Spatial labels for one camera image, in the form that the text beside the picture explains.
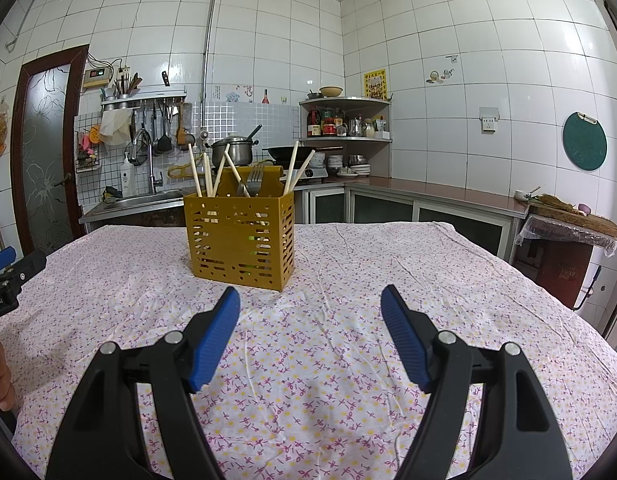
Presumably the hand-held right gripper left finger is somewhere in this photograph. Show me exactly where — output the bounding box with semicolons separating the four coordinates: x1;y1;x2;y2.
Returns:
46;286;242;480

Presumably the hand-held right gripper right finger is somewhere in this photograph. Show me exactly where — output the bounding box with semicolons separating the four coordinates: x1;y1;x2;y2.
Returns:
379;284;574;480

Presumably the yellow perforated utensil holder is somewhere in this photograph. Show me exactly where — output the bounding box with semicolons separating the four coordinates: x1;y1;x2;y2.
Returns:
183;164;295;292

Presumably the metal fork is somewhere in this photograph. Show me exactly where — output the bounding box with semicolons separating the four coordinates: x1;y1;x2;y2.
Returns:
246;165;266;198

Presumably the steel cup with utensils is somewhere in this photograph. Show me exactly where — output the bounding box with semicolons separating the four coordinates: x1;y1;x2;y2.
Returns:
113;72;143;100

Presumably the person's left hand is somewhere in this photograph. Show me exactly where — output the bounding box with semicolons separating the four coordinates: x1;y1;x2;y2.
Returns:
0;360;16;411

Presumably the pink floral tablecloth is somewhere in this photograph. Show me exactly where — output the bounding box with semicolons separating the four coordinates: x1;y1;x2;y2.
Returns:
0;220;617;480

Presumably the brown frosted glass door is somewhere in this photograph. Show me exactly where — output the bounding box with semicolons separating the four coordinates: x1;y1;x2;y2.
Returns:
9;45;92;256

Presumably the steel sink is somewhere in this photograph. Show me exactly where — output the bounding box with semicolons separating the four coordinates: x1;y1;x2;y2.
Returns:
101;190;185;211

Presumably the white soap bottle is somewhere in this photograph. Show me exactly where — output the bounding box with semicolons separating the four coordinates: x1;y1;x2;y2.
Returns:
120;152;134;196

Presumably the brown kitchen counter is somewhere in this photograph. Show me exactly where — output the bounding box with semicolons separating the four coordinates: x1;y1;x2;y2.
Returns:
78;175;531;261

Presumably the steel faucet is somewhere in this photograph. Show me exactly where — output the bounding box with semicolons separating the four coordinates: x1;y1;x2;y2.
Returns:
128;130;164;195

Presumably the white hanging cloth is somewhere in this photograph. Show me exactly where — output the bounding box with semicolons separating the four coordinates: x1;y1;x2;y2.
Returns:
98;109;132;146

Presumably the red stand with plastic sheet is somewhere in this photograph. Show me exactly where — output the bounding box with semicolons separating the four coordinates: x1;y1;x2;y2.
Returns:
515;212;617;311

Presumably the stack of white dishes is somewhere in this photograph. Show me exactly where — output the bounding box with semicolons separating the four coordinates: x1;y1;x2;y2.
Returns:
328;154;371;177

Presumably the black slotted spatula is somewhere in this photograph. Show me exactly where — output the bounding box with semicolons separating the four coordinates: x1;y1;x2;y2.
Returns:
158;105;173;155

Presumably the steel cooking pot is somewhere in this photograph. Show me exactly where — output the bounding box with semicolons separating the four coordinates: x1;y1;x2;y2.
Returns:
206;125;264;168

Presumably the steel gas stove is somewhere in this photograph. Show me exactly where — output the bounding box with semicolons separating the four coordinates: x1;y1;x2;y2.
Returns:
251;160;329;181

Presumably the black wok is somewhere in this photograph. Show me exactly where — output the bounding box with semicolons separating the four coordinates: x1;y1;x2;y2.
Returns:
262;144;345;163

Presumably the beige meter box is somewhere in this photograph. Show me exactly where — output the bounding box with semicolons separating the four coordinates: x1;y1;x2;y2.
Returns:
83;66;114;88

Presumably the brown wooden spatula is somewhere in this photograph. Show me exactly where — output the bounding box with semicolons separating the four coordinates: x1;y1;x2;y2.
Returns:
176;105;195;150

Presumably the thick wooden chopping block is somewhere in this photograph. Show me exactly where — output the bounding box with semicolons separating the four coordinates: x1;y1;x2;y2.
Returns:
531;195;617;242

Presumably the white corner shelf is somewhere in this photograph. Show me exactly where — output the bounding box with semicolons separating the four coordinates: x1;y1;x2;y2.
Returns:
298;96;393;142

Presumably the group of steel kettles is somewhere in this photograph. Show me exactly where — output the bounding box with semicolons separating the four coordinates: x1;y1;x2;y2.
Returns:
345;115;389;139

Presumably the row of sauce bottles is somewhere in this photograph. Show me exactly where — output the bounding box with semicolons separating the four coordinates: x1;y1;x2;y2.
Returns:
307;106;346;137

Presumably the green round cutting board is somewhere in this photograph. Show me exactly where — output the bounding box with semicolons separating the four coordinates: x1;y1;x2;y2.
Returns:
561;111;608;172

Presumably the wire basket with scrubbers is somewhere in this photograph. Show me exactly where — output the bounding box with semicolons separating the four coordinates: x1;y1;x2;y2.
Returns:
76;127;105;173

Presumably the steel wall rack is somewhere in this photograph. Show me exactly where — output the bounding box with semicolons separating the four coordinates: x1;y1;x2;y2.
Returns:
101;86;188;108

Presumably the yellow wall poster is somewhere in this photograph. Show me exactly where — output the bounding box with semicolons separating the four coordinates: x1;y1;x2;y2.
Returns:
364;68;387;101

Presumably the grey wall pipe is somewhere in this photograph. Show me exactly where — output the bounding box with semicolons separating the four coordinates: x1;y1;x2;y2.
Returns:
201;0;222;133

